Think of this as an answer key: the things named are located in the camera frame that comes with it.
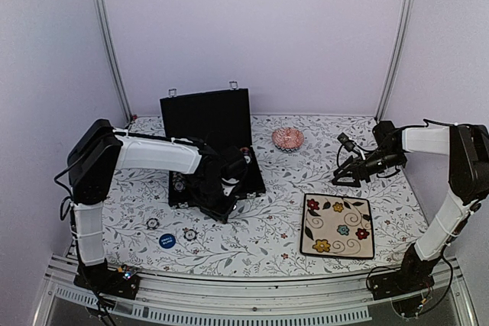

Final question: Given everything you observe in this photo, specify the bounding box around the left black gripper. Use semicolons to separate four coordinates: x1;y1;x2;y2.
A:
195;178;239;224

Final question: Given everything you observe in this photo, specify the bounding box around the red patterned bowl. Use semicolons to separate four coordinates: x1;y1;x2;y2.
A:
272;127;305;153

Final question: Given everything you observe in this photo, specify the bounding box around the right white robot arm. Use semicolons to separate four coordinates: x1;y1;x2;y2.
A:
332;119;488;292

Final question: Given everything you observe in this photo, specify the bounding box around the aluminium frame post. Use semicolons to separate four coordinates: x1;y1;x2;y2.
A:
93;0;133;122
374;0;415;121

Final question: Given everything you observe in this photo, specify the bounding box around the floral square plate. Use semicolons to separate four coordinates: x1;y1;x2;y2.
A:
299;193;375;260

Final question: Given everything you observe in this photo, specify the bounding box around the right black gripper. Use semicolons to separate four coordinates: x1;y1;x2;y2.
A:
332;148;404;188

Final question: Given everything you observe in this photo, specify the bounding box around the right aluminium frame post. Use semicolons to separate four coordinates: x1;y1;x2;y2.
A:
374;0;415;121

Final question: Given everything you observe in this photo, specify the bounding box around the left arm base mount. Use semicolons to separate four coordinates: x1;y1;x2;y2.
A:
73;261;141;300

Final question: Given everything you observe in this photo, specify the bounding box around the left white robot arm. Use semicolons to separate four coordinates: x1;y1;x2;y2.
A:
53;119;251;291

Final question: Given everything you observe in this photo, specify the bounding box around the black poker case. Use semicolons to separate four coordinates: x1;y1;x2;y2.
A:
160;87;266;199

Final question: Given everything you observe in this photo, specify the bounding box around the left aluminium frame post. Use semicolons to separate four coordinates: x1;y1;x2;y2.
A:
93;0;133;122

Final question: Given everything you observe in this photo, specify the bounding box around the front aluminium rail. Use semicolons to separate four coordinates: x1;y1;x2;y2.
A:
33;255;479;325

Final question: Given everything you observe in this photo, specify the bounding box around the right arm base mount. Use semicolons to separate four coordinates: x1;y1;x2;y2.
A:
366;266;435;318

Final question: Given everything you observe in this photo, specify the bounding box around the blue small blind button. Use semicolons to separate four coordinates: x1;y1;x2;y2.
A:
158;234;176;249

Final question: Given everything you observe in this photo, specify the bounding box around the blue white chip stack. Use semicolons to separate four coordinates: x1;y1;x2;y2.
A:
172;173;186;192

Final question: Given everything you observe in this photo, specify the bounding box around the purple chip stack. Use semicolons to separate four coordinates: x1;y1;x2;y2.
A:
240;147;252;164

